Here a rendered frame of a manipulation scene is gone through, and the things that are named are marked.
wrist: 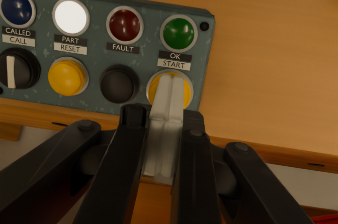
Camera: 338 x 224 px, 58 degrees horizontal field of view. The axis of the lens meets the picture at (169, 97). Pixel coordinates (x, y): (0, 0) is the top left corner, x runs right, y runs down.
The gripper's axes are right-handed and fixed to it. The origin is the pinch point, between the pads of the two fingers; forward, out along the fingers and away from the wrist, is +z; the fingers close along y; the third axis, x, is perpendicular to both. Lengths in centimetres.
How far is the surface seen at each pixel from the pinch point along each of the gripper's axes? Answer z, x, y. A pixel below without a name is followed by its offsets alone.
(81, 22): 4.3, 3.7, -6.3
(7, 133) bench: 73, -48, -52
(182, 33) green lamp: 4.2, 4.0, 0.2
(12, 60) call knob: 3.4, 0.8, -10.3
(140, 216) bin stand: 9.3, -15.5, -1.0
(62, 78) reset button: 3.4, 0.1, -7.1
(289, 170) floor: 82, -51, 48
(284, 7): 12.4, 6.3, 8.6
